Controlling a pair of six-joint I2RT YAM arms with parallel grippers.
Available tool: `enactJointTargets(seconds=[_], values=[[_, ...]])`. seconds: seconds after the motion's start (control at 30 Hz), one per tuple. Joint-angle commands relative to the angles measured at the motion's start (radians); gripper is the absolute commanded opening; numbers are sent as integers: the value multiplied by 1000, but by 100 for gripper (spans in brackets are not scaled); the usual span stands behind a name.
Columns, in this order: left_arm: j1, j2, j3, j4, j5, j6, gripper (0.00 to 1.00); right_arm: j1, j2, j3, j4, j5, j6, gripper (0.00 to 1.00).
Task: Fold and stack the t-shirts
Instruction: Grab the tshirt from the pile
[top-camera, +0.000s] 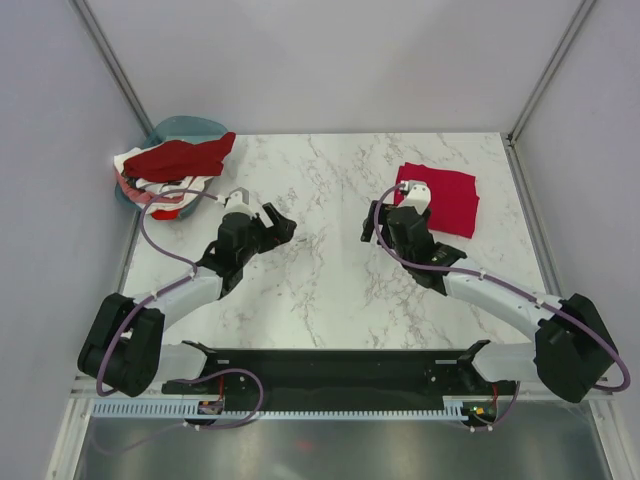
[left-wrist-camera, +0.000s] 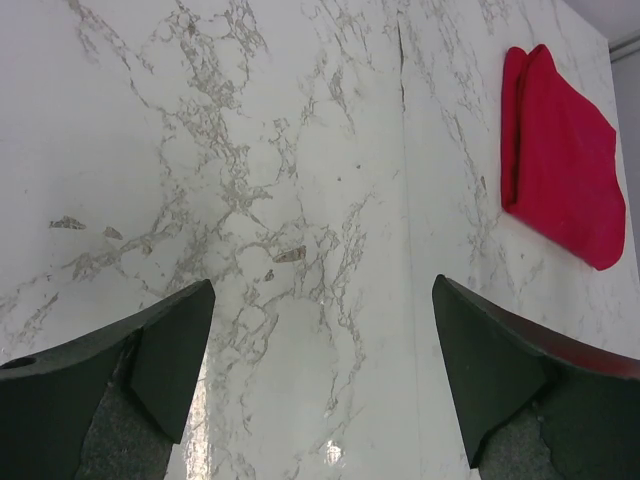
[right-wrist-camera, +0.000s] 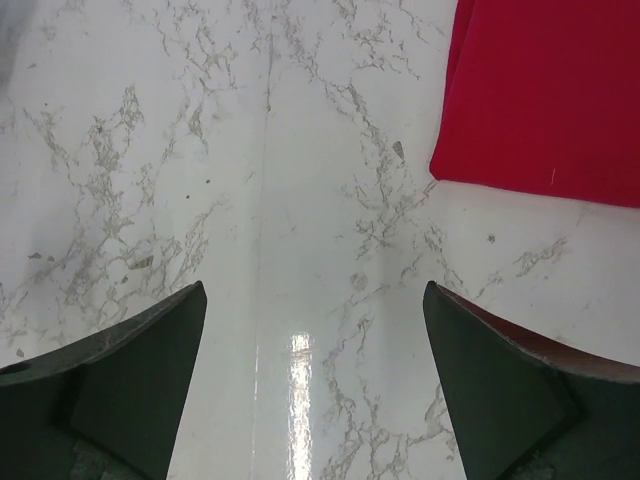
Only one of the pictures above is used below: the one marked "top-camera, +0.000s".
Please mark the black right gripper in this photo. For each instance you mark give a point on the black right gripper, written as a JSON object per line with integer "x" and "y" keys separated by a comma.
{"x": 369, "y": 224}

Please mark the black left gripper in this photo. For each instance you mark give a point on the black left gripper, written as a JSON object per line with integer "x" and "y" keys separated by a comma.
{"x": 282, "y": 231}

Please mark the dark red t-shirt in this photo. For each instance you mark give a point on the dark red t-shirt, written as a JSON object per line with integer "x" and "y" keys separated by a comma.
{"x": 176, "y": 159}

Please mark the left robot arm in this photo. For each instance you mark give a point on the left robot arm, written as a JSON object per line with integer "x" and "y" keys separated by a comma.
{"x": 123, "y": 349}

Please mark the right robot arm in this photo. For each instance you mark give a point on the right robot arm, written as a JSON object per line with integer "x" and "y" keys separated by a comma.
{"x": 568, "y": 347}

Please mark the folded bright red t-shirt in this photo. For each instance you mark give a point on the folded bright red t-shirt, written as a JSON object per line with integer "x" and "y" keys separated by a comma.
{"x": 454, "y": 199}

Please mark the small red garment in basket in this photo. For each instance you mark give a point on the small red garment in basket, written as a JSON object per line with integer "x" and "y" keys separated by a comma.
{"x": 165, "y": 215}

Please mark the teal plastic basket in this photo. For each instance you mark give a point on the teal plastic basket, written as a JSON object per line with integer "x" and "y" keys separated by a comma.
{"x": 186, "y": 128}

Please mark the white patterned t-shirt pile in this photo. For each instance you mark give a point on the white patterned t-shirt pile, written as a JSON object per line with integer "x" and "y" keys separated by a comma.
{"x": 139, "y": 191}

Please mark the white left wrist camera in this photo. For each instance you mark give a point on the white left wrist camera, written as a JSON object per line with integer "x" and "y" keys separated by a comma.
{"x": 238, "y": 201}

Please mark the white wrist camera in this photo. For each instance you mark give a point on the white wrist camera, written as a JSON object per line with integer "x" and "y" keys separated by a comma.
{"x": 238, "y": 201}
{"x": 417, "y": 195}

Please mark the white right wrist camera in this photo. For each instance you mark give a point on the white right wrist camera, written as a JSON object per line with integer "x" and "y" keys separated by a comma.
{"x": 417, "y": 195}

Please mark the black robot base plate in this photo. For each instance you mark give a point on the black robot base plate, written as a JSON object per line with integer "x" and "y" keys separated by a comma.
{"x": 317, "y": 380}

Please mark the left aluminium frame post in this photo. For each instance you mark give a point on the left aluminium frame post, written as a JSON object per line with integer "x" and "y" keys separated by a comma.
{"x": 92, "y": 26}

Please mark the aluminium frame post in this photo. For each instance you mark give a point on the aluminium frame post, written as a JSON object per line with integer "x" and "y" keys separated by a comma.
{"x": 559, "y": 53}
{"x": 92, "y": 26}

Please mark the light blue cable duct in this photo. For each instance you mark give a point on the light blue cable duct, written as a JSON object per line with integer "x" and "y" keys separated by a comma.
{"x": 196, "y": 410}

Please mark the right aluminium frame post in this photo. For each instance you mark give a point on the right aluminium frame post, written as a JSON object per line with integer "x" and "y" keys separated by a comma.
{"x": 559, "y": 53}

